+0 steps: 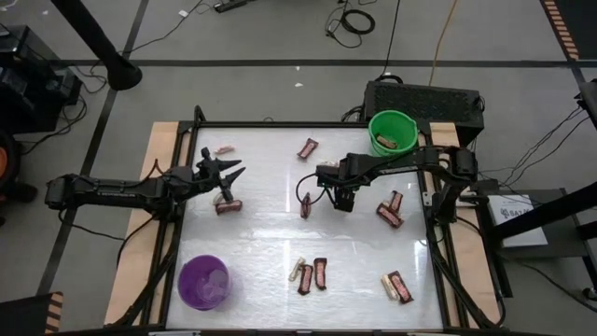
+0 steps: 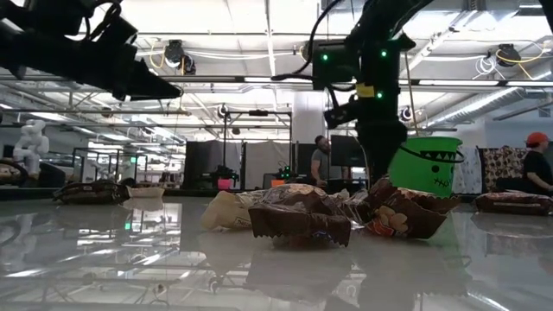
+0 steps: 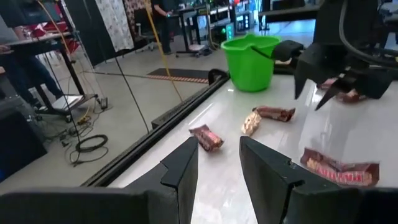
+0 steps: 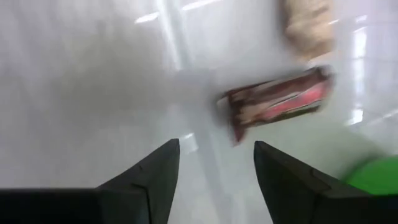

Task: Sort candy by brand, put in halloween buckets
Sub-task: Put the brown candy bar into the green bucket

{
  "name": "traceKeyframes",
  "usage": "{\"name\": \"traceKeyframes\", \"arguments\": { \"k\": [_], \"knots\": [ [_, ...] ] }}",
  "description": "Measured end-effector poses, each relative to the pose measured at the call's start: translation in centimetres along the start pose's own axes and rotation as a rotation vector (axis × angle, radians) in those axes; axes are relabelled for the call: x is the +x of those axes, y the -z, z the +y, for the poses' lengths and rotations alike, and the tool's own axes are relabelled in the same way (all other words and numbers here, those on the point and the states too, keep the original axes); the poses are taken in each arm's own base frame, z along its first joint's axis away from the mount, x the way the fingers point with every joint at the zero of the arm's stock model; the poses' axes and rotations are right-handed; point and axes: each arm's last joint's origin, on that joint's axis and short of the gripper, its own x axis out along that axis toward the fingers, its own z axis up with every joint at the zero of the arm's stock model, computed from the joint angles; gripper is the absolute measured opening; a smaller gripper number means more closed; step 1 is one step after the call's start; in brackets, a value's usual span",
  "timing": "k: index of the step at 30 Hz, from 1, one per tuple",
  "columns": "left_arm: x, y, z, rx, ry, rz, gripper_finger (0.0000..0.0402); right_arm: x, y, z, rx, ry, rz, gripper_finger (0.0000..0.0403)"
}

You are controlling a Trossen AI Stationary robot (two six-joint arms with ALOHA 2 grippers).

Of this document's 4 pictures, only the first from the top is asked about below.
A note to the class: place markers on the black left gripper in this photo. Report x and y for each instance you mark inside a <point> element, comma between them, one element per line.
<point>203,176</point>

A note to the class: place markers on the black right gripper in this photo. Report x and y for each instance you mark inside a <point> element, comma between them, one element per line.
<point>352,172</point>

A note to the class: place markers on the brown PayDay candy bar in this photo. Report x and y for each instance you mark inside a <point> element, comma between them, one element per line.
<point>305,280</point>
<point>320,274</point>
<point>308,149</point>
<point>386,142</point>
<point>396,201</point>
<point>305,205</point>
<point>389,216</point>
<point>401,287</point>
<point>229,207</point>

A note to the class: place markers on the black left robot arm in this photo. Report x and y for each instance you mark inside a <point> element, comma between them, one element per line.
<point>116,191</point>

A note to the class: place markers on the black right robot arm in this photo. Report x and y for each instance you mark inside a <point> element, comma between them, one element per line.
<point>382,167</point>

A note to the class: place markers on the plywood board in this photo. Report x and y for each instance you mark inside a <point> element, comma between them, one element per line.
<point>443,133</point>
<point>161,140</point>

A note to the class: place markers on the green plastic bucket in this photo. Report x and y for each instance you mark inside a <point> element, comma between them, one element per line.
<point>401,126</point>

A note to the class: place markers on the purple plastic bucket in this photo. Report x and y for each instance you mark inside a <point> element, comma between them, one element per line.
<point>205,284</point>

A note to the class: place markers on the black computer case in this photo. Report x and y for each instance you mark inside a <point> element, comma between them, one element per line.
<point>420,102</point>

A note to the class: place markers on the black pole with round base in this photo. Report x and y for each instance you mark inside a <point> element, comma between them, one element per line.
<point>119,72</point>

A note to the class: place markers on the black power strip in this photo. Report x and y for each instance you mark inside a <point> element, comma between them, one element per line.
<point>231,5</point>

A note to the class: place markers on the white printed sheet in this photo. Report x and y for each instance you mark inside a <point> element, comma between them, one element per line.
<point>522,228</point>

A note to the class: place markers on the black equipment cart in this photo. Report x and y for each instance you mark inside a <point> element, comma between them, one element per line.
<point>32,93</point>

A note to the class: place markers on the black side table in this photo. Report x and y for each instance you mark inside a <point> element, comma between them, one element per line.
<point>559,210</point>

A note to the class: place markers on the orange round object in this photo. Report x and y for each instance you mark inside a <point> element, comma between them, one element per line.
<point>4,168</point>

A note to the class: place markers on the black panel with orange stripes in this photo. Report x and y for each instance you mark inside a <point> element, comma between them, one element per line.
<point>562,28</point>
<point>28,312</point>

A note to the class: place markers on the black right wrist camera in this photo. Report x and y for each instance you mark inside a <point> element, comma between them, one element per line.
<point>329,176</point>

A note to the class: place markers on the black aluminium rig frame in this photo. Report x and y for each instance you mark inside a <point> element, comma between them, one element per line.
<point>280,124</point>

